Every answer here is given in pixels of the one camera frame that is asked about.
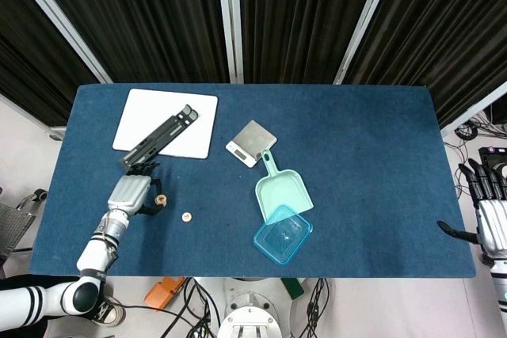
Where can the dark green flat object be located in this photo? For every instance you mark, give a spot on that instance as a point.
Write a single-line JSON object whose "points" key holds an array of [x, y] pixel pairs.
{"points": [[294, 288]]}

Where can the blue fabric table cover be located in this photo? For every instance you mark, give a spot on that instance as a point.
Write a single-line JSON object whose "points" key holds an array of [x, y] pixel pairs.
{"points": [[356, 156]]}

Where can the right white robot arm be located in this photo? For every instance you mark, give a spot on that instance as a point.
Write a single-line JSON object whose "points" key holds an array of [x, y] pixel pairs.
{"points": [[500, 286]]}

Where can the black folding laptop stand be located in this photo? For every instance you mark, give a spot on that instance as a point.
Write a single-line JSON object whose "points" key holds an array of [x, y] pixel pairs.
{"points": [[162, 136]]}

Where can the chess disc with black character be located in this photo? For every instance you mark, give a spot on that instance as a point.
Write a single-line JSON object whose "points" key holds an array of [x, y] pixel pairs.
{"points": [[160, 198]]}

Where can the white board with black edge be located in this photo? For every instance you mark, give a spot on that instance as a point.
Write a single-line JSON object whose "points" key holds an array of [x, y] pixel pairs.
{"points": [[150, 116]]}

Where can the chess disc red shuai character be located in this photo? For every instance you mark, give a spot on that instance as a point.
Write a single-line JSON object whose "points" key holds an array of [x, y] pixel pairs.
{"points": [[186, 217]]}

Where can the white grey robot base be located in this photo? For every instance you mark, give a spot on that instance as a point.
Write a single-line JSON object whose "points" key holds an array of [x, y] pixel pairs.
{"points": [[249, 314]]}

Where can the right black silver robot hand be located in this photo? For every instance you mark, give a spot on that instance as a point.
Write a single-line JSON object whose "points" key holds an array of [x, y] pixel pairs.
{"points": [[495, 223]]}

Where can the silver digital kitchen scale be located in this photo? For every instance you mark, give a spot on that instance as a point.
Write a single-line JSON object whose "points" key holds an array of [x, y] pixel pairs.
{"points": [[253, 138]]}

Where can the white metal frame post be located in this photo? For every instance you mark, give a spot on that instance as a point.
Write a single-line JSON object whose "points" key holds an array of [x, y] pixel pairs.
{"points": [[231, 17], [59, 17], [475, 108], [365, 17]]}

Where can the clear lid with teal rim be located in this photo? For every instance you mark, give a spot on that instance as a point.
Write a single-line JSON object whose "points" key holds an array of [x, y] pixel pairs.
{"points": [[281, 241]]}

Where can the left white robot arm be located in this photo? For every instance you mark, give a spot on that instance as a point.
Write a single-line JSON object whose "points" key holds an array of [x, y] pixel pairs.
{"points": [[93, 257]]}

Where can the black caster wheel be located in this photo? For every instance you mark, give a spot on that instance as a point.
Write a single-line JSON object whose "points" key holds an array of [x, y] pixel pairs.
{"points": [[41, 195]]}

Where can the grey mesh panel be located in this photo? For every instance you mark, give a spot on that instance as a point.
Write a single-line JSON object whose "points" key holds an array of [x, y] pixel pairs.
{"points": [[14, 227]]}

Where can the black pleated curtain panel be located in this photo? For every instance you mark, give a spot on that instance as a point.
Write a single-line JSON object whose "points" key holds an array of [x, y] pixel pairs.
{"points": [[31, 57], [301, 17], [447, 17], [138, 17]]}

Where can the black white sneaker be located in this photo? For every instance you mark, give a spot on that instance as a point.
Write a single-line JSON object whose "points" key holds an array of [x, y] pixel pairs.
{"points": [[114, 314]]}

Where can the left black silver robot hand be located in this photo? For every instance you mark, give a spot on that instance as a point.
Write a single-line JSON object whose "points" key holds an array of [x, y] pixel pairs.
{"points": [[128, 193]]}

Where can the orange box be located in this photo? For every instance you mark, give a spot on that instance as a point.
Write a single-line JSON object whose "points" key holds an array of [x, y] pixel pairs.
{"points": [[162, 294]]}

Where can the black device with purple light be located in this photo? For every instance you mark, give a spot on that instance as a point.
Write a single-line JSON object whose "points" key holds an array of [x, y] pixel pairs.
{"points": [[491, 154]]}

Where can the mint green plastic dustpan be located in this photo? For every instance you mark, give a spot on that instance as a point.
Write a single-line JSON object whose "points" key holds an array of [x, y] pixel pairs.
{"points": [[283, 191]]}

